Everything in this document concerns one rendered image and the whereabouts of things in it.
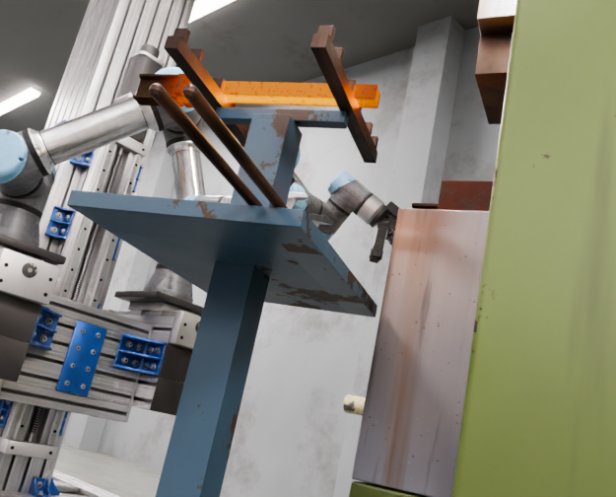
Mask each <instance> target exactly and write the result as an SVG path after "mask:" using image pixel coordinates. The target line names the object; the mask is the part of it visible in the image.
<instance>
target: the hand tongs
mask: <svg viewBox="0 0 616 497"><path fill-rule="evenodd" d="M149 92H150V95H151V96H152V97H153V99H154V100H155V101H156V102H157V103H158V104H159V105H160V106H161V108H162V109H163V110H164V111H165V112H166V113H167V114H168V115H169V117H170V118H171V119H172V120H173V121H174V122H175V123H176V124H177V126H178V127H179V128H180V129H181V130H182V131H183V132H184V133H185V135H186V136H187V137H188V138H189V139H190V140H191V141H192V142H193V143H194V145H195V146H196V147H197V148H198V149H199V150H200V151H201V152H202V154H203V155H204V156H205V157H206V158H207V159H208V160H209V161H210V163H211V164H212V165H213V166H214V167H215V168H216V169H217V170H218V171H219V173H220V174H221V175H222V176H223V177H224V178H225V179H226V180H227V182H228V183H229V184H230V185H231V186H232V187H233V188H234V189H235V190H236V192H237V193H238V194H239V195H240V196H241V197H242V198H243V200H244V201H245V202H246V203H247V204H248V205H256V206H263V205H262V204H261V202H260V201H259V200H258V199H257V198H256V196H255V195H254V194H253V193H252V192H251V191H250V189H249V188H248V187H247V186H246V185H245V183H244V182H243V181H242V180H241V179H240V177H239V176H238V175H237V174H236V173H235V171H234V170H233V169H232V168H231V167H230V166H229V164H228V163H227V162H226V161H225V160H224V158H223V157H222V156H221V155H220V154H219V152H218V151H217V150H216V149H215V148H214V147H213V145H212V144H211V143H210V142H209V141H208V139H207V138H206V137H205V136H204V135H203V133H202V132H201V131H200V130H199V129H198V128H197V126H196V125H195V124H194V123H193V122H192V120H191V119H190V118H189V117H188V116H187V114H186V113H185V112H184V111H183V110H182V109H181V107H180V106H179V105H178V104H177V103H176V101H175V100H174V99H173V98H172V97H171V95H170V94H169V93H168V92H167V91H166V89H165V88H164V87H163V86H162V85H161V84H159V83H154V84H152V85H151V86H150V88H149ZM183 94H184V96H185V97H186V99H187V100H188V101H189V102H190V104H191V105H192V106H193V107H194V109H195V110H196V111H197V112H198V114H199V115H200V116H201V117H202V119H203V120H204V121H205V122H206V123H207V125H208V126H209V127H210V128H211V130H212V131H213V132H214V133H215V135H216V136H217V137H218V138H219V140H220V141H221V142H222V143H223V144H224V146H225V147H226V148H227V149H228V151H229V152H230V153H231V154H232V156H233V157H234V158H235V159H236V161H237V162H238V163H239V164H240V166H241V167H242V168H243V170H244V171H245V172H246V173H247V174H248V176H249V177H250V178H251V179H252V181H253V182H254V183H255V184H256V186H257V187H258V188H259V189H260V191H261V192H262V193H263V194H264V196H265V197H266V198H267V199H268V200H269V202H270V203H271V204H272V205H273V207H279V208H288V207H287V205H286V204H285V203H284V201H283V200H282V199H281V198H280V196H279V195H278V194H277V192H276V191H275V190H274V188H273V187H272V186H271V184H270V183H269V182H268V180H267V179H266V178H265V176H264V175H263V174H262V172H261V171H260V170H259V168H258V167H257V166H256V164H255V163H254V162H253V161H252V160H251V159H250V158H249V156H248V155H247V153H246V152H245V150H244V149H243V147H242V146H241V145H240V143H239V142H238V140H237V139H236V138H235V136H234V135H233V134H232V132H231V131H230V130H229V129H228V127H227V126H226V125H225V123H224V122H223V121H222V119H221V118H220V117H219V115H217V114H216V112H215V111H214V110H213V108H212V107H211V106H210V104H209V103H208V102H207V101H206V99H205V98H204V97H203V95H202V94H201V93H200V91H199V90H198V89H197V87H196V86H195V85H193V84H188V85H186V86H185V87H183Z"/></svg>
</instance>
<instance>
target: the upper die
mask: <svg viewBox="0 0 616 497"><path fill-rule="evenodd" d="M512 38H513V33H504V34H491V35H480V40H479V47H478V54H477V61H476V67H475V78H476V81H477V85H478V88H479V92H480V95H481V99H482V102H483V106H484V110H485V112H486V116H487V119H488V123H489V124H501V120H502V113H503V105H504V98H505V90H506V82H507V76H508V68H509V61H510V53H511V46H512Z"/></svg>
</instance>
